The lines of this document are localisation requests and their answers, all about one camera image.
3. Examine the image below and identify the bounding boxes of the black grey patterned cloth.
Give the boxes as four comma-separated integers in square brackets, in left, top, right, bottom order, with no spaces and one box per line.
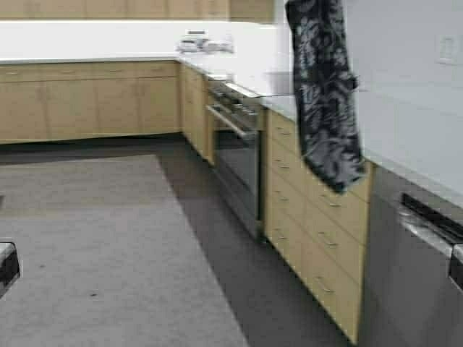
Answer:
[285,1,366,194]

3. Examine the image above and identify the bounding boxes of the robot base right corner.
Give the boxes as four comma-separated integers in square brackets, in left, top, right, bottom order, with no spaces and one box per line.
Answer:
[449,244,463,290]

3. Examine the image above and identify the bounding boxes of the robot base left corner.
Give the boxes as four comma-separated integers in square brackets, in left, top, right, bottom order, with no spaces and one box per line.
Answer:
[0,242,21,298]

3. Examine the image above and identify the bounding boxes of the stainless steel built-in oven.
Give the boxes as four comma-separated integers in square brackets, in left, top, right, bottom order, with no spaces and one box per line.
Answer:
[205,79,263,240]

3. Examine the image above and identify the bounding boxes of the light wood drawer stack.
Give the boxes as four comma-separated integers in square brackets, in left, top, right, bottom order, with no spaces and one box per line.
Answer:
[263,111,375,345]

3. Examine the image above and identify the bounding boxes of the items on far counter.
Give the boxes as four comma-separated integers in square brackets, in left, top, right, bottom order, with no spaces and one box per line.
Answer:
[176,30,234,53]

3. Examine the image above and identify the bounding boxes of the long wood cabinet run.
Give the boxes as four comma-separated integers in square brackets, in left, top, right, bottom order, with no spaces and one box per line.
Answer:
[1,60,212,161]

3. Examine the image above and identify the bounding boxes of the stainless steel dishwasher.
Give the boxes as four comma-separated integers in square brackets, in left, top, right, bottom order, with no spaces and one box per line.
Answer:
[359,168,462,346]

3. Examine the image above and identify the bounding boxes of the white wall light switch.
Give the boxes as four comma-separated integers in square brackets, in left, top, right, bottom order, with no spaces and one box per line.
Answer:
[437,35,458,64]

